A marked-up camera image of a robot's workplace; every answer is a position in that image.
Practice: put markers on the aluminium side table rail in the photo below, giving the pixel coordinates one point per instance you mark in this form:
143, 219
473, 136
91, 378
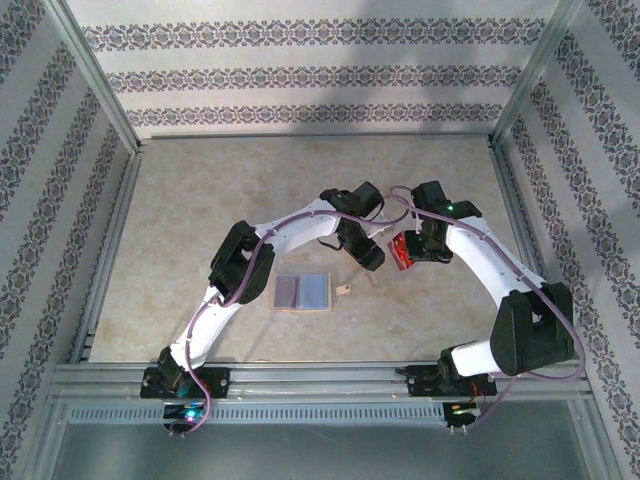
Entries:
109, 250
531, 250

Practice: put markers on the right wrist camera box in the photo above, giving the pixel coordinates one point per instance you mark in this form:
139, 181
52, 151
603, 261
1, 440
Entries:
418, 225

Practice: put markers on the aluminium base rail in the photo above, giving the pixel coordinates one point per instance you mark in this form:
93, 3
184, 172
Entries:
320, 380

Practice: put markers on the grey metal panel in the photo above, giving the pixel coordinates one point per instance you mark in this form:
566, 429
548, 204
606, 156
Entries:
320, 450

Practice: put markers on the beige card holder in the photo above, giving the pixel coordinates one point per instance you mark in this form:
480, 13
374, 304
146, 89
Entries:
315, 292

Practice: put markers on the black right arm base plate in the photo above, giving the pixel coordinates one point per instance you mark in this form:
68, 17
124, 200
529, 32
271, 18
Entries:
415, 385

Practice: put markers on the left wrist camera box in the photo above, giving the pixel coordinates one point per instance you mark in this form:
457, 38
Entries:
380, 229

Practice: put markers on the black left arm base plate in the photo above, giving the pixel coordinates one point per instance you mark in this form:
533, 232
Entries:
220, 382

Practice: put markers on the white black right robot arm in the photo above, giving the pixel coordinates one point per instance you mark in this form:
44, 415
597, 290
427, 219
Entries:
480, 255

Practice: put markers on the aluminium wall-side table rail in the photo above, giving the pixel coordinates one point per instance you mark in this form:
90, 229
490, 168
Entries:
320, 135

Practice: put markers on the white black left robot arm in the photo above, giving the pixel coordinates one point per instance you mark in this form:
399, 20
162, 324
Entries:
295, 236

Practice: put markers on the aluminium frame post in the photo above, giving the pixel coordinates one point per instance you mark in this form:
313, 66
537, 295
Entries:
96, 75
536, 70

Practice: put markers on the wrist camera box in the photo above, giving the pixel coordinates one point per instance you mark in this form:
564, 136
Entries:
418, 225
380, 229

